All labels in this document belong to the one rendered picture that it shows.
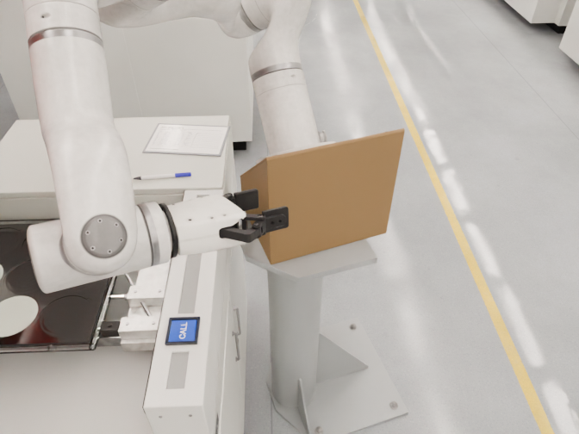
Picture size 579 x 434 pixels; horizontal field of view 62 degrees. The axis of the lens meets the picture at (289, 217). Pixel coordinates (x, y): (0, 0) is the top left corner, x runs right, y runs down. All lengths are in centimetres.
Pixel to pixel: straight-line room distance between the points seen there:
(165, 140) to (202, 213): 74
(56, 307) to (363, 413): 117
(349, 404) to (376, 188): 97
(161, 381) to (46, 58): 51
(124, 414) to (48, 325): 23
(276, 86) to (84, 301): 61
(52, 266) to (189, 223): 17
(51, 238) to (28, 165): 80
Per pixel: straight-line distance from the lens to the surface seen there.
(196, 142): 135
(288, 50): 112
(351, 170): 109
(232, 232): 63
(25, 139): 153
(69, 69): 67
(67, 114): 64
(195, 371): 86
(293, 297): 135
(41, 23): 70
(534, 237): 273
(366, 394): 192
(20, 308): 113
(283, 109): 108
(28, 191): 132
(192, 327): 90
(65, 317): 108
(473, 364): 210
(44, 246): 61
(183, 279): 99
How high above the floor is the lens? 168
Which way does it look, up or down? 41 degrees down
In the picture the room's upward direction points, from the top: straight up
